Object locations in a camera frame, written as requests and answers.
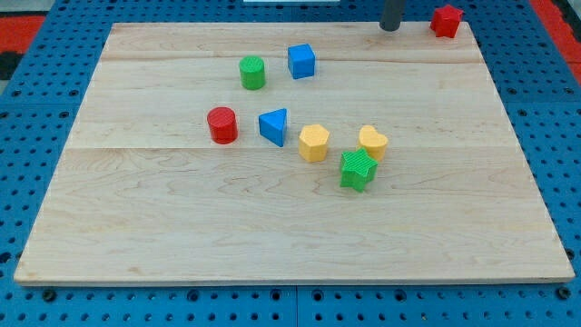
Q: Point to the green star block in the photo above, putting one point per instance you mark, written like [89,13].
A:
[357,169]

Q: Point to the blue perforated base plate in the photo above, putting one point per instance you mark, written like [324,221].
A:
[38,106]

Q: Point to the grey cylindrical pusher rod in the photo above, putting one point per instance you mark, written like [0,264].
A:
[392,14]

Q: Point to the blue cube block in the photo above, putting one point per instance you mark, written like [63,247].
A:
[301,61]

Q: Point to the yellow hexagon block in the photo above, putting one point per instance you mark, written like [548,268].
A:
[313,143]

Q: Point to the light wooden board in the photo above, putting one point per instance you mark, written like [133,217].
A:
[143,196]

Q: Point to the red star block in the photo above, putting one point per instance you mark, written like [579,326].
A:
[445,21]

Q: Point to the red cylinder block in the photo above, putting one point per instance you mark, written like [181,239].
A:
[223,125]

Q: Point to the green cylinder block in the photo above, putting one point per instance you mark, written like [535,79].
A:
[252,72]

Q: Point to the blue triangle block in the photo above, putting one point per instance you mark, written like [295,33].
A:
[273,126]

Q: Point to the yellow heart block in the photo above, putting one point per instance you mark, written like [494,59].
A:
[373,142]

